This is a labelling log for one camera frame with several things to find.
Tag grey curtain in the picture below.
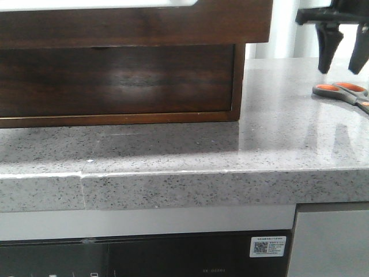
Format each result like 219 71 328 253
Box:
244 0 332 61

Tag wooden drawer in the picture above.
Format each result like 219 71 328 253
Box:
1 1 273 49

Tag black orange scissors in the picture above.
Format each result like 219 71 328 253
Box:
312 83 368 114

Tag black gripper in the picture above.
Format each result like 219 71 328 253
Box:
295 0 368 74

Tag black built-in appliance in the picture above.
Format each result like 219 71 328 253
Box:
1 230 292 276

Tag grey cabinet door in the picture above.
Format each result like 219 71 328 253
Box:
287 202 368 276

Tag dark wooden drawer cabinet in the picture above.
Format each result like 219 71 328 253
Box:
1 44 245 128

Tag white QR code sticker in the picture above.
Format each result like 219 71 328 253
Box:
249 236 287 258

